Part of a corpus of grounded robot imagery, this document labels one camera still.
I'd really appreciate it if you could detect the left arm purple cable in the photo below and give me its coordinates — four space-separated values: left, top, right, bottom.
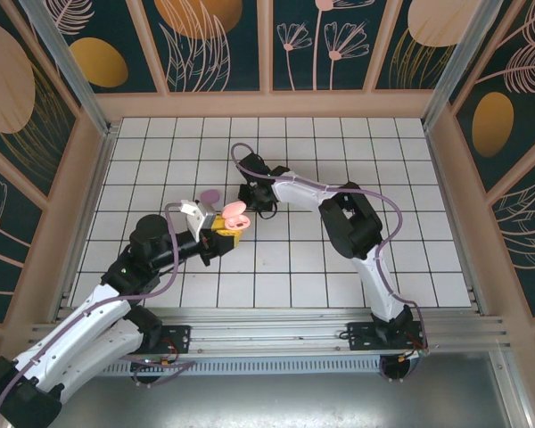
0 202 198 421

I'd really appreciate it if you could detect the grey metal sheet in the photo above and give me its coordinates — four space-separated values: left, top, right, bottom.
24 373 521 428

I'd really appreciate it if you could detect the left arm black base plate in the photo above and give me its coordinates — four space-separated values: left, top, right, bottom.
110 325 193 356

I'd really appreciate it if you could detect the pink earbud charging case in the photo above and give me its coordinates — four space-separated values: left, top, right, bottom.
220 201 254 232

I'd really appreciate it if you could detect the short purple cable loop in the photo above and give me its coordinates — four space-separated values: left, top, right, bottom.
131 354 195 387

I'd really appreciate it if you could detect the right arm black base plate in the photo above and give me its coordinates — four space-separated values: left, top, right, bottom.
346 321 411 353

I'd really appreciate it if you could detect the perforated metal cable tray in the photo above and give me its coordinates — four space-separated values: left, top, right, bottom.
88 358 385 376

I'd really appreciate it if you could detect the aluminium corner post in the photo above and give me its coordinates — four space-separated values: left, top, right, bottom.
20 0 118 137
421 0 516 130

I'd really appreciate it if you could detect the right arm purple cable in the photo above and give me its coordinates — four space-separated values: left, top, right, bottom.
231 142 429 350

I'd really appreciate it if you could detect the long aluminium mounting rail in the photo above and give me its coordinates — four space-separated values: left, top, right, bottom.
24 306 509 358

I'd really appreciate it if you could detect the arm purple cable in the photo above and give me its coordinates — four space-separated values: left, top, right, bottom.
231 142 429 350
0 202 198 421

